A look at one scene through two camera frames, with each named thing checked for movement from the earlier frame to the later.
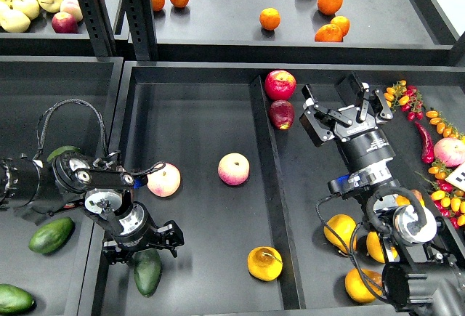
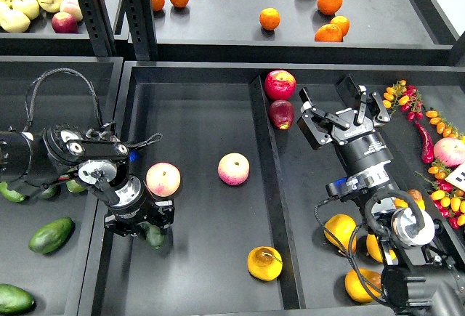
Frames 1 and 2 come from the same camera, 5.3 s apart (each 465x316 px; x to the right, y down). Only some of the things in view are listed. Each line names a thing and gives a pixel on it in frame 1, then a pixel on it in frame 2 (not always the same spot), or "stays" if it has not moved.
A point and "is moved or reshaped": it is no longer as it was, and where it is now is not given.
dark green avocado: [147, 269] is moved or reshaped
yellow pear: [264, 264] stays
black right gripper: [360, 139] stays
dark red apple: [282, 113] stays
